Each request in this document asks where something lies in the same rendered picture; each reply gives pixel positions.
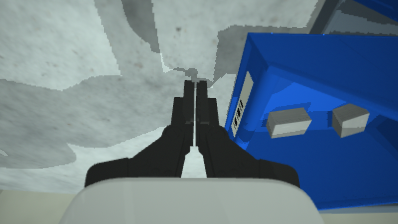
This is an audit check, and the dark grey shelf rack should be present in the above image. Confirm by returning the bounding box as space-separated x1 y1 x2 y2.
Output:
309 0 398 214

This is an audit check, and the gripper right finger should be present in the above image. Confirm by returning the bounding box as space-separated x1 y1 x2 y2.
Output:
195 81 300 188

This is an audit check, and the grey rectangular block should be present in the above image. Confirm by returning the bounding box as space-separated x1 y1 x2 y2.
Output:
332 103 370 138
266 107 312 138

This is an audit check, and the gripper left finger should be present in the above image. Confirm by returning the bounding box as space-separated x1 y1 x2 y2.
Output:
84 80 194 188

